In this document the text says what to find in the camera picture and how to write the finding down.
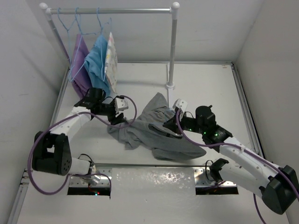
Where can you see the blue hanging shirt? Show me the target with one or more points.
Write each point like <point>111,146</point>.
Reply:
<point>93,64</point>

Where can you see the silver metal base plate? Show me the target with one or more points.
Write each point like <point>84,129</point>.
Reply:
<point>147,176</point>

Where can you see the blue hanger with purple shirt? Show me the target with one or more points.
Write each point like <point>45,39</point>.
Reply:
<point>81,33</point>

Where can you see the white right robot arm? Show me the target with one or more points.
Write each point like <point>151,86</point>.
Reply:
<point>277,186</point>

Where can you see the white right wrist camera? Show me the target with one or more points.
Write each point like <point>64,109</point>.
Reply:
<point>180,104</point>

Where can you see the grey t shirt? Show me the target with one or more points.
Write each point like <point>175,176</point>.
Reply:
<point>158,139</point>

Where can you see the purple hanging shirt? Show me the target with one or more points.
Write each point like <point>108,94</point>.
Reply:
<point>79,77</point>

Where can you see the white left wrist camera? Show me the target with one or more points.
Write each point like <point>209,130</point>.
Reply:
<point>120,104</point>

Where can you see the white patterned hanging shirt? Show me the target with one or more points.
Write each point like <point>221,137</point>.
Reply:
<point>111,62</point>

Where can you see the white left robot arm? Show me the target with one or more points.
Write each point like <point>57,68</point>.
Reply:
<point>52,153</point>

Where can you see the white metal clothes rack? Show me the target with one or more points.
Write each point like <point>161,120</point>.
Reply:
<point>173,11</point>

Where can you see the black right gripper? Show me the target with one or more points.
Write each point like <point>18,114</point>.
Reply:
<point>173,124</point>

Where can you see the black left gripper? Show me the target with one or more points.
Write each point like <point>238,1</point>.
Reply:
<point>114,119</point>

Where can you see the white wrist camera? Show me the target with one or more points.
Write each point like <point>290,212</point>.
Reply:
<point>180,104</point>
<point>120,104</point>

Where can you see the blue wire hanger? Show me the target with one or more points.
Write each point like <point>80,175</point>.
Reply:
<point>166,116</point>

